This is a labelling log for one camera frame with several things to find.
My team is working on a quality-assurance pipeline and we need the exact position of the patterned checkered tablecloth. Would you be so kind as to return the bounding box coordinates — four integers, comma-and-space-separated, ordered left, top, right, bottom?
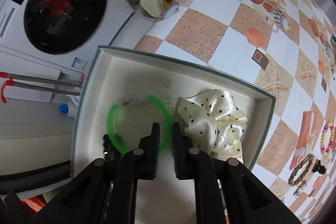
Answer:
136, 0, 335, 223

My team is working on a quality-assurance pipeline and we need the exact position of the beige braided hair tie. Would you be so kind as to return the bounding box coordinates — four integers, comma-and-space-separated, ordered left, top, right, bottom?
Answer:
287, 153, 316, 187

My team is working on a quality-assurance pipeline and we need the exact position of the small silver charm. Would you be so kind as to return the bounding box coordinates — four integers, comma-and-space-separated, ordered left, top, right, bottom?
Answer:
293, 180, 307, 197

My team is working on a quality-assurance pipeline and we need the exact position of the white blue-capped bottle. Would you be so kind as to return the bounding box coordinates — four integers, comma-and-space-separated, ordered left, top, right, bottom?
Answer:
59, 101, 78, 119

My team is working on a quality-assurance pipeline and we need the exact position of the green translucent bracelet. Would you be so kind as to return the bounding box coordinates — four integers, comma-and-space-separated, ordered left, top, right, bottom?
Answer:
105, 92, 174, 155

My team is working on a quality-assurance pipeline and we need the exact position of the white shallow tray box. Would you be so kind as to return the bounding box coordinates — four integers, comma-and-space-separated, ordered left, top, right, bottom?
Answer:
71, 46, 276, 223

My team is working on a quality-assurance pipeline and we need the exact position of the cream polka dot scrunchie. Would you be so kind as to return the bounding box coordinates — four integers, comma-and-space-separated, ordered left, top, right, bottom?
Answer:
177, 89, 248, 162

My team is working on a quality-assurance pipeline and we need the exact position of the pastel spiral hair tie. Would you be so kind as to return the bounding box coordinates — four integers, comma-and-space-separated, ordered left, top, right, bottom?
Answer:
319, 121, 336, 159

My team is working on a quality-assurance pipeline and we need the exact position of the black beaded hair clip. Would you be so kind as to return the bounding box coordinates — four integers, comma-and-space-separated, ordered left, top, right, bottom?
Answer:
102, 134, 121, 162

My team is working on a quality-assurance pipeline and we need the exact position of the small black claw clip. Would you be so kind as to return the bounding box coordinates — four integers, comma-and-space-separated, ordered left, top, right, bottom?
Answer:
311, 159, 326, 174

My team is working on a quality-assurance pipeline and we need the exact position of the white washing machine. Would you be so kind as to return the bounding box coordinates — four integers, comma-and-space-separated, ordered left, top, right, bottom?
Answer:
1, 0, 133, 73

